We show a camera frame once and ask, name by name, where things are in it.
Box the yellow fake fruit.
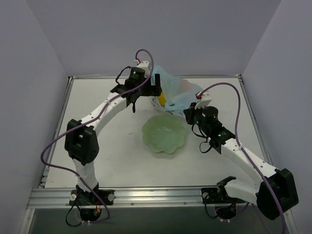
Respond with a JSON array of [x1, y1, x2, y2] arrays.
[[157, 92, 166, 107]]

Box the light blue plastic bag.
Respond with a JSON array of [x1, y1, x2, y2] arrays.
[[150, 66, 203, 117]]

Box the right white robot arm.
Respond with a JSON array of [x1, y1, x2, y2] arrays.
[[183, 102, 299, 220]]

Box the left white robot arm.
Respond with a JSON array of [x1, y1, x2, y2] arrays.
[[64, 66, 162, 204]]

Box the green scalloped bowl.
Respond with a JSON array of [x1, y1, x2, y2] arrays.
[[141, 114, 187, 154]]

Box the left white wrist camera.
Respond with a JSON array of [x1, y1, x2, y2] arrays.
[[135, 59, 152, 78]]

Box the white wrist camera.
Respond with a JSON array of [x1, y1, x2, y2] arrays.
[[135, 59, 152, 78], [195, 92, 212, 109]]

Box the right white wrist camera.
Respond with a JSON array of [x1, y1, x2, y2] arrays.
[[195, 92, 212, 109]]

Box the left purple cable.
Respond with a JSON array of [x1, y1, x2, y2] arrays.
[[40, 49, 156, 224]]

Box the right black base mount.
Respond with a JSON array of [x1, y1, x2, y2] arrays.
[[201, 176, 237, 204]]

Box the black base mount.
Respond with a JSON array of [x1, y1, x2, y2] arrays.
[[201, 176, 237, 204], [69, 187, 116, 207]]

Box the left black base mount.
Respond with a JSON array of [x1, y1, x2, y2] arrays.
[[69, 187, 116, 207]]

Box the aluminium front rail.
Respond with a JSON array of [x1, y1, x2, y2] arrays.
[[26, 184, 291, 210]]

